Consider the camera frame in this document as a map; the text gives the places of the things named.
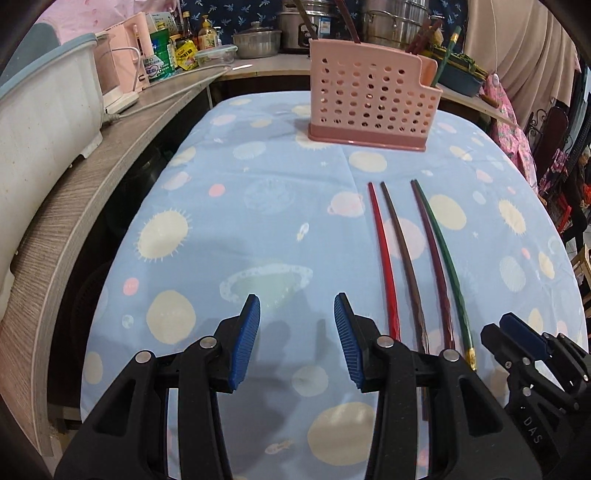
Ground glass food container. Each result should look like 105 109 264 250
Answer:
193 44 239 66

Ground pink floral garment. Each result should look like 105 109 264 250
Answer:
482 73 539 186

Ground green chopstick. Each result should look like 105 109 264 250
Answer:
414 180 481 374
436 25 463 89

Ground white power strip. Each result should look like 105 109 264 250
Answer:
103 92 140 114

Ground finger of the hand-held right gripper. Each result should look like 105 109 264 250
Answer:
551 332 591 371
479 312 551 371

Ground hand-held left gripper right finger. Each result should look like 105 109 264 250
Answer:
333 292 541 480

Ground grey-blue plastic lid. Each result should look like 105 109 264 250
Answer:
6 21 62 96

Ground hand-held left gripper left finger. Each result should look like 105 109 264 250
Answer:
53 294 262 480

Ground dark wooden chair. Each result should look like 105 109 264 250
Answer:
530 103 572 186

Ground red black-banded chopstick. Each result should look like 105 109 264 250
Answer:
368 182 402 341

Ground silver rice cooker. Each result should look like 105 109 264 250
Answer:
276 0 341 55

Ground pink perforated utensil holder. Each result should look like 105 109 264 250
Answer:
307 38 443 152

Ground amber bottle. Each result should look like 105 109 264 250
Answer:
198 13 219 51

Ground navy floral cloth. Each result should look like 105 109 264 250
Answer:
180 0 297 36

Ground stainless steel steamer pot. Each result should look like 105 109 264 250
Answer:
362 0 463 48

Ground green tin can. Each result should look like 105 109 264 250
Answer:
143 27 177 82

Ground blue basin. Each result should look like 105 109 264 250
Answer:
433 50 489 97

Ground white carton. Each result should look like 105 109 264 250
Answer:
146 11 179 34

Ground pink electric kettle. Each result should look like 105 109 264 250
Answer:
94 12 154 103

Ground pink floral curtain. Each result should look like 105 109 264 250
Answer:
34 0 186 29

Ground beige curtain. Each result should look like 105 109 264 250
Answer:
461 0 581 101

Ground maroon chopstick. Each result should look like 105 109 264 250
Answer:
405 28 428 57
409 179 458 353
421 17 445 52

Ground small lidded metal pot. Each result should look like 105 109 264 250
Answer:
232 20 283 60

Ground white power cable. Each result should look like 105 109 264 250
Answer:
105 64 232 126

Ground yellow label jar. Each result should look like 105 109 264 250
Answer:
172 36 200 72

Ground white plastic tub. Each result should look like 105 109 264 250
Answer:
0 32 112 283

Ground white pull cord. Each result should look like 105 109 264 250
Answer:
488 0 502 78

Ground dark brown chopstick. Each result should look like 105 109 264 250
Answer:
333 0 360 46
294 0 317 45

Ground blue planet print tablecloth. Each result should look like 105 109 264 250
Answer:
82 89 590 480

